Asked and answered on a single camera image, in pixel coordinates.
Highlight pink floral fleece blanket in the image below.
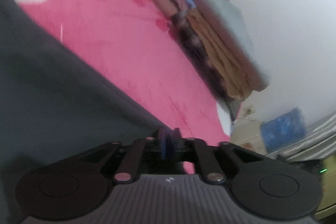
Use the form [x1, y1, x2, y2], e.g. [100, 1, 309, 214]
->
[14, 0, 233, 175]

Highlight grey folded cloth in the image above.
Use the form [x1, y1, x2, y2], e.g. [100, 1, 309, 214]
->
[194, 0, 270, 92]

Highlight blue storage box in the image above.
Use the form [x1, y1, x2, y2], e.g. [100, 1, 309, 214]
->
[260, 107, 306, 153]

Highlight dark plaid folded cloth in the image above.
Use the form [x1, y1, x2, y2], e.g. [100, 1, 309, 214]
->
[171, 11, 234, 102]

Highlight tan folded cloth stack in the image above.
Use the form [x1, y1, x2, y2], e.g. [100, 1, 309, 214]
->
[186, 8, 253, 101]

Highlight dark grey trousers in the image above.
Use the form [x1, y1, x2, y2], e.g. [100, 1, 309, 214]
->
[1, 0, 163, 223]

